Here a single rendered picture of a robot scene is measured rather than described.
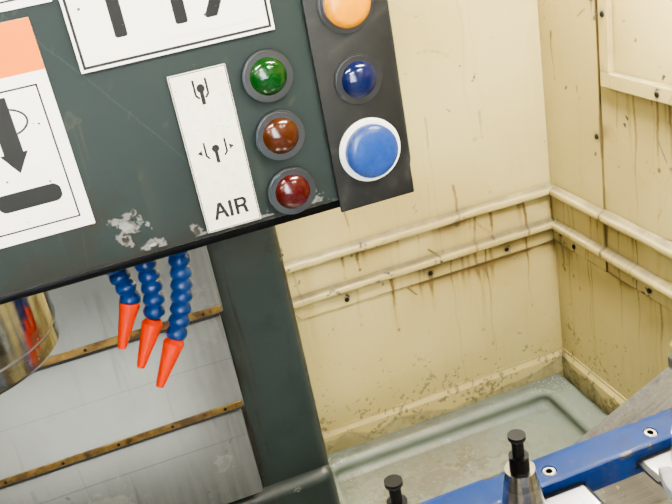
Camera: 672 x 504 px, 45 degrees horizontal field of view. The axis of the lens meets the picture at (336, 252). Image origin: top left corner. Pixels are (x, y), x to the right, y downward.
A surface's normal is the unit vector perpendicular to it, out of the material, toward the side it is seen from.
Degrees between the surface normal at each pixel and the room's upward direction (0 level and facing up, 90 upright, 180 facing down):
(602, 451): 0
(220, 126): 90
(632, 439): 0
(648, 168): 89
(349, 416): 90
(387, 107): 90
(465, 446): 0
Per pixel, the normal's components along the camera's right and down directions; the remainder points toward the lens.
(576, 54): -0.94, 0.28
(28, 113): 0.30, 0.35
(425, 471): -0.18, -0.89
